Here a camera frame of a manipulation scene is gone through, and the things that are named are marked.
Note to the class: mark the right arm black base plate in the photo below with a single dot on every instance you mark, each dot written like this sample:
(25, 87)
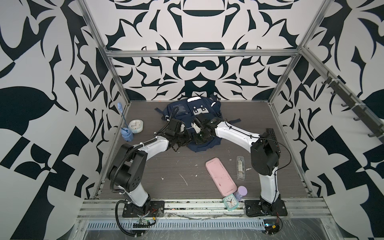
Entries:
(258, 208)

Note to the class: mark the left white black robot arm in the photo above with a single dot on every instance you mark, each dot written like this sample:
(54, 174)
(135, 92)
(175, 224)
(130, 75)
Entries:
(126, 171)

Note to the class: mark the right circuit board green light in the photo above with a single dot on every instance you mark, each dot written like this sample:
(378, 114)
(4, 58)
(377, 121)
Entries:
(272, 227)

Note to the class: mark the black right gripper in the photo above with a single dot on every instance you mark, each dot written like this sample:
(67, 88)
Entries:
(196, 141)

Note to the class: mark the light blue round wall clock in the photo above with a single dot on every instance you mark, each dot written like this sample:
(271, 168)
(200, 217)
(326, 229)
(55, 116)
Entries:
(136, 126)

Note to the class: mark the left small circuit board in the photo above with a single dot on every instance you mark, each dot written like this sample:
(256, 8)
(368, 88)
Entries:
(144, 224)

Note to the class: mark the white perforated cable tray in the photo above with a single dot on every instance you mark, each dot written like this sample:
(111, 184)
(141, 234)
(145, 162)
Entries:
(183, 224)

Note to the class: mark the pink pencil case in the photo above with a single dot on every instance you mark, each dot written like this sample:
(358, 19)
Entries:
(221, 177)

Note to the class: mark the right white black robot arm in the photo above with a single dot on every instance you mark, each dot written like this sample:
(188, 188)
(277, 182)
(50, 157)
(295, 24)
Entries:
(263, 149)

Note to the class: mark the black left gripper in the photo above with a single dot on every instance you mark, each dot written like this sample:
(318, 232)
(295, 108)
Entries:
(188, 139)

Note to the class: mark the navy blue student backpack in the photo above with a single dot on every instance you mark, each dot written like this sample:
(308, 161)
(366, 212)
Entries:
(187, 109)

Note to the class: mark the clear plastic ruler case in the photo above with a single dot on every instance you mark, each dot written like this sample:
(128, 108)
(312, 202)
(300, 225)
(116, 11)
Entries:
(241, 171)

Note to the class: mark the purple lidded small bottle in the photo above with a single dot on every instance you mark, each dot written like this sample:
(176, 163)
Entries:
(241, 193)

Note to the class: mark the black tv remote control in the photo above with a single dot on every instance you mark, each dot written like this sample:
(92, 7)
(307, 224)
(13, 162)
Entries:
(272, 135)

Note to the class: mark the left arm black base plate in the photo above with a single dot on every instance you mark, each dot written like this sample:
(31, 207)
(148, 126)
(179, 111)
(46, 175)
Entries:
(149, 209)

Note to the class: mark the wall mounted hook rail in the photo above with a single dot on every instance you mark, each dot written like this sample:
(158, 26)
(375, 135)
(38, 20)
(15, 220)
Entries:
(361, 110)

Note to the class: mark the small green alarm clock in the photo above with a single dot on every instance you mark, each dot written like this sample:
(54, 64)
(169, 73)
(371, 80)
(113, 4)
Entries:
(230, 202)

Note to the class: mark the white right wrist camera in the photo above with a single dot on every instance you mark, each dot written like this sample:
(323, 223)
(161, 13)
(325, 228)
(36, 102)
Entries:
(196, 128)

